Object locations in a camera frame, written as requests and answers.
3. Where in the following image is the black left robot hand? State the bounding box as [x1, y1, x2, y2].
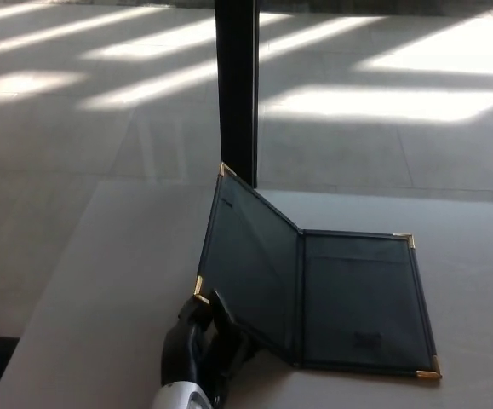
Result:
[161, 289, 259, 403]

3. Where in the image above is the black vertical pillar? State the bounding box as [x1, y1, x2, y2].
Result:
[214, 0, 260, 190]

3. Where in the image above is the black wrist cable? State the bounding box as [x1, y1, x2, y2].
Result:
[186, 321, 207, 384]

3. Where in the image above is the dark blue diary folder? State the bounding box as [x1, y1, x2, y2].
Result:
[192, 161, 443, 380]

